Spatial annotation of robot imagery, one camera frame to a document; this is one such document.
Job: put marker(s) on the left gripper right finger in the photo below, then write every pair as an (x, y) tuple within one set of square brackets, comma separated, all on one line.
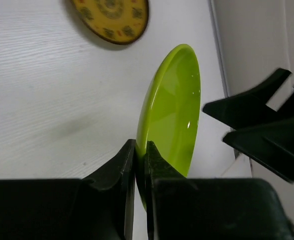
[(180, 208)]

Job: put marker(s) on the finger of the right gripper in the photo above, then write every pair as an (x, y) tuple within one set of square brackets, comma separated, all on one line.
[(249, 108), (265, 136)]

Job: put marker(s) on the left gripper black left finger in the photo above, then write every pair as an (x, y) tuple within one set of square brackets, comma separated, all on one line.
[(97, 207)]

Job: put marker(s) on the green plate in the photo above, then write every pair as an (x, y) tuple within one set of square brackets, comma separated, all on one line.
[(170, 112)]

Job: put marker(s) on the yellow patterned plate rear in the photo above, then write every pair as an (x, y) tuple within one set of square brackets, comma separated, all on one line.
[(120, 22)]

